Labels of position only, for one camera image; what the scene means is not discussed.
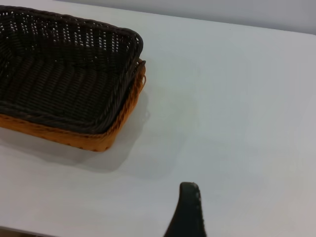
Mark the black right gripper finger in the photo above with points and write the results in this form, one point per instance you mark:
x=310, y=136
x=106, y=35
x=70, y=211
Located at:
x=187, y=214

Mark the orange-tan wicker basket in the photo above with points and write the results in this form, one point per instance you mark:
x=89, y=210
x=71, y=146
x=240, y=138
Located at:
x=74, y=139

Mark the dark brown wicker basket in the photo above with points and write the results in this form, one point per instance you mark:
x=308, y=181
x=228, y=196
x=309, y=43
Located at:
x=61, y=81

